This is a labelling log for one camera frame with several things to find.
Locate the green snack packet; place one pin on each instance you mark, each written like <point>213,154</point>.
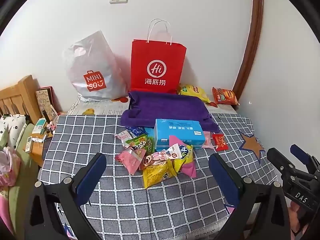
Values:
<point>140,143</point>

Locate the pink patterned quilt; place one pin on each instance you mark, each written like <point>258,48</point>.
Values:
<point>6,212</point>

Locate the blue tissue pack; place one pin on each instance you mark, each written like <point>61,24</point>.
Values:
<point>175,132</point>

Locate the small blue snack packet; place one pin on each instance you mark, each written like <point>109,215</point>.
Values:
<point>136,130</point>

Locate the white pink snack packet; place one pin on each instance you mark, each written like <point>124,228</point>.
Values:
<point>123,137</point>

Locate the purple towel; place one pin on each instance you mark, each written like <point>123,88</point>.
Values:
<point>170,107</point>

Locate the pink yellow snack packet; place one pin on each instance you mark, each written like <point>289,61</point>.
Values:
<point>186,161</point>

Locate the white plastic bag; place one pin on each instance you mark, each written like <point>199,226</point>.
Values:
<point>95,62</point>

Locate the yellow chip bag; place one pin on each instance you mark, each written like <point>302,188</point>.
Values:
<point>192,91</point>

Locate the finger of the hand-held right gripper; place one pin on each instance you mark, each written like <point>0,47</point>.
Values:
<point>298,152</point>
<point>282,162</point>

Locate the pink plastic bag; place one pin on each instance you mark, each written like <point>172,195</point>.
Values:
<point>8,165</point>

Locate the wooden headboard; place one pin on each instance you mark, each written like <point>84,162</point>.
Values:
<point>22,90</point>

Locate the white remote control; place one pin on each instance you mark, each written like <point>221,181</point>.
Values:
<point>28,144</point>

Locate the brown wooden door frame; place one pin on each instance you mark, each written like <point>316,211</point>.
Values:
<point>252,42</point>

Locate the white floral pillow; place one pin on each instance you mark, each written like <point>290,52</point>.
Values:
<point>12,127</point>

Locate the wooden nightstand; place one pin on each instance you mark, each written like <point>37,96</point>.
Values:
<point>37,152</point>

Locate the red paper bag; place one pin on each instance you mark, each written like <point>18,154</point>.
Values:
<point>157,55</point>

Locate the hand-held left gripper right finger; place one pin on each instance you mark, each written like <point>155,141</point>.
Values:
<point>222,177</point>

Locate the long white wafer packet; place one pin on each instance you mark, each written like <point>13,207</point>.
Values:
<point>172,152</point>

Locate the small red snack packet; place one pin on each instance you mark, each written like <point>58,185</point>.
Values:
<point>220,142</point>

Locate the grey checked blanket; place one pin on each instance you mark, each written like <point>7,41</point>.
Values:
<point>75,140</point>

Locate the green bed sheet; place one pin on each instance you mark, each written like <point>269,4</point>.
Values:
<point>21,180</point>

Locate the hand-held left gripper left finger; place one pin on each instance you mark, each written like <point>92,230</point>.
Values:
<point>92,177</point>

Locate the orange red chip bag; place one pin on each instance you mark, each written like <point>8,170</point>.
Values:
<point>225,96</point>

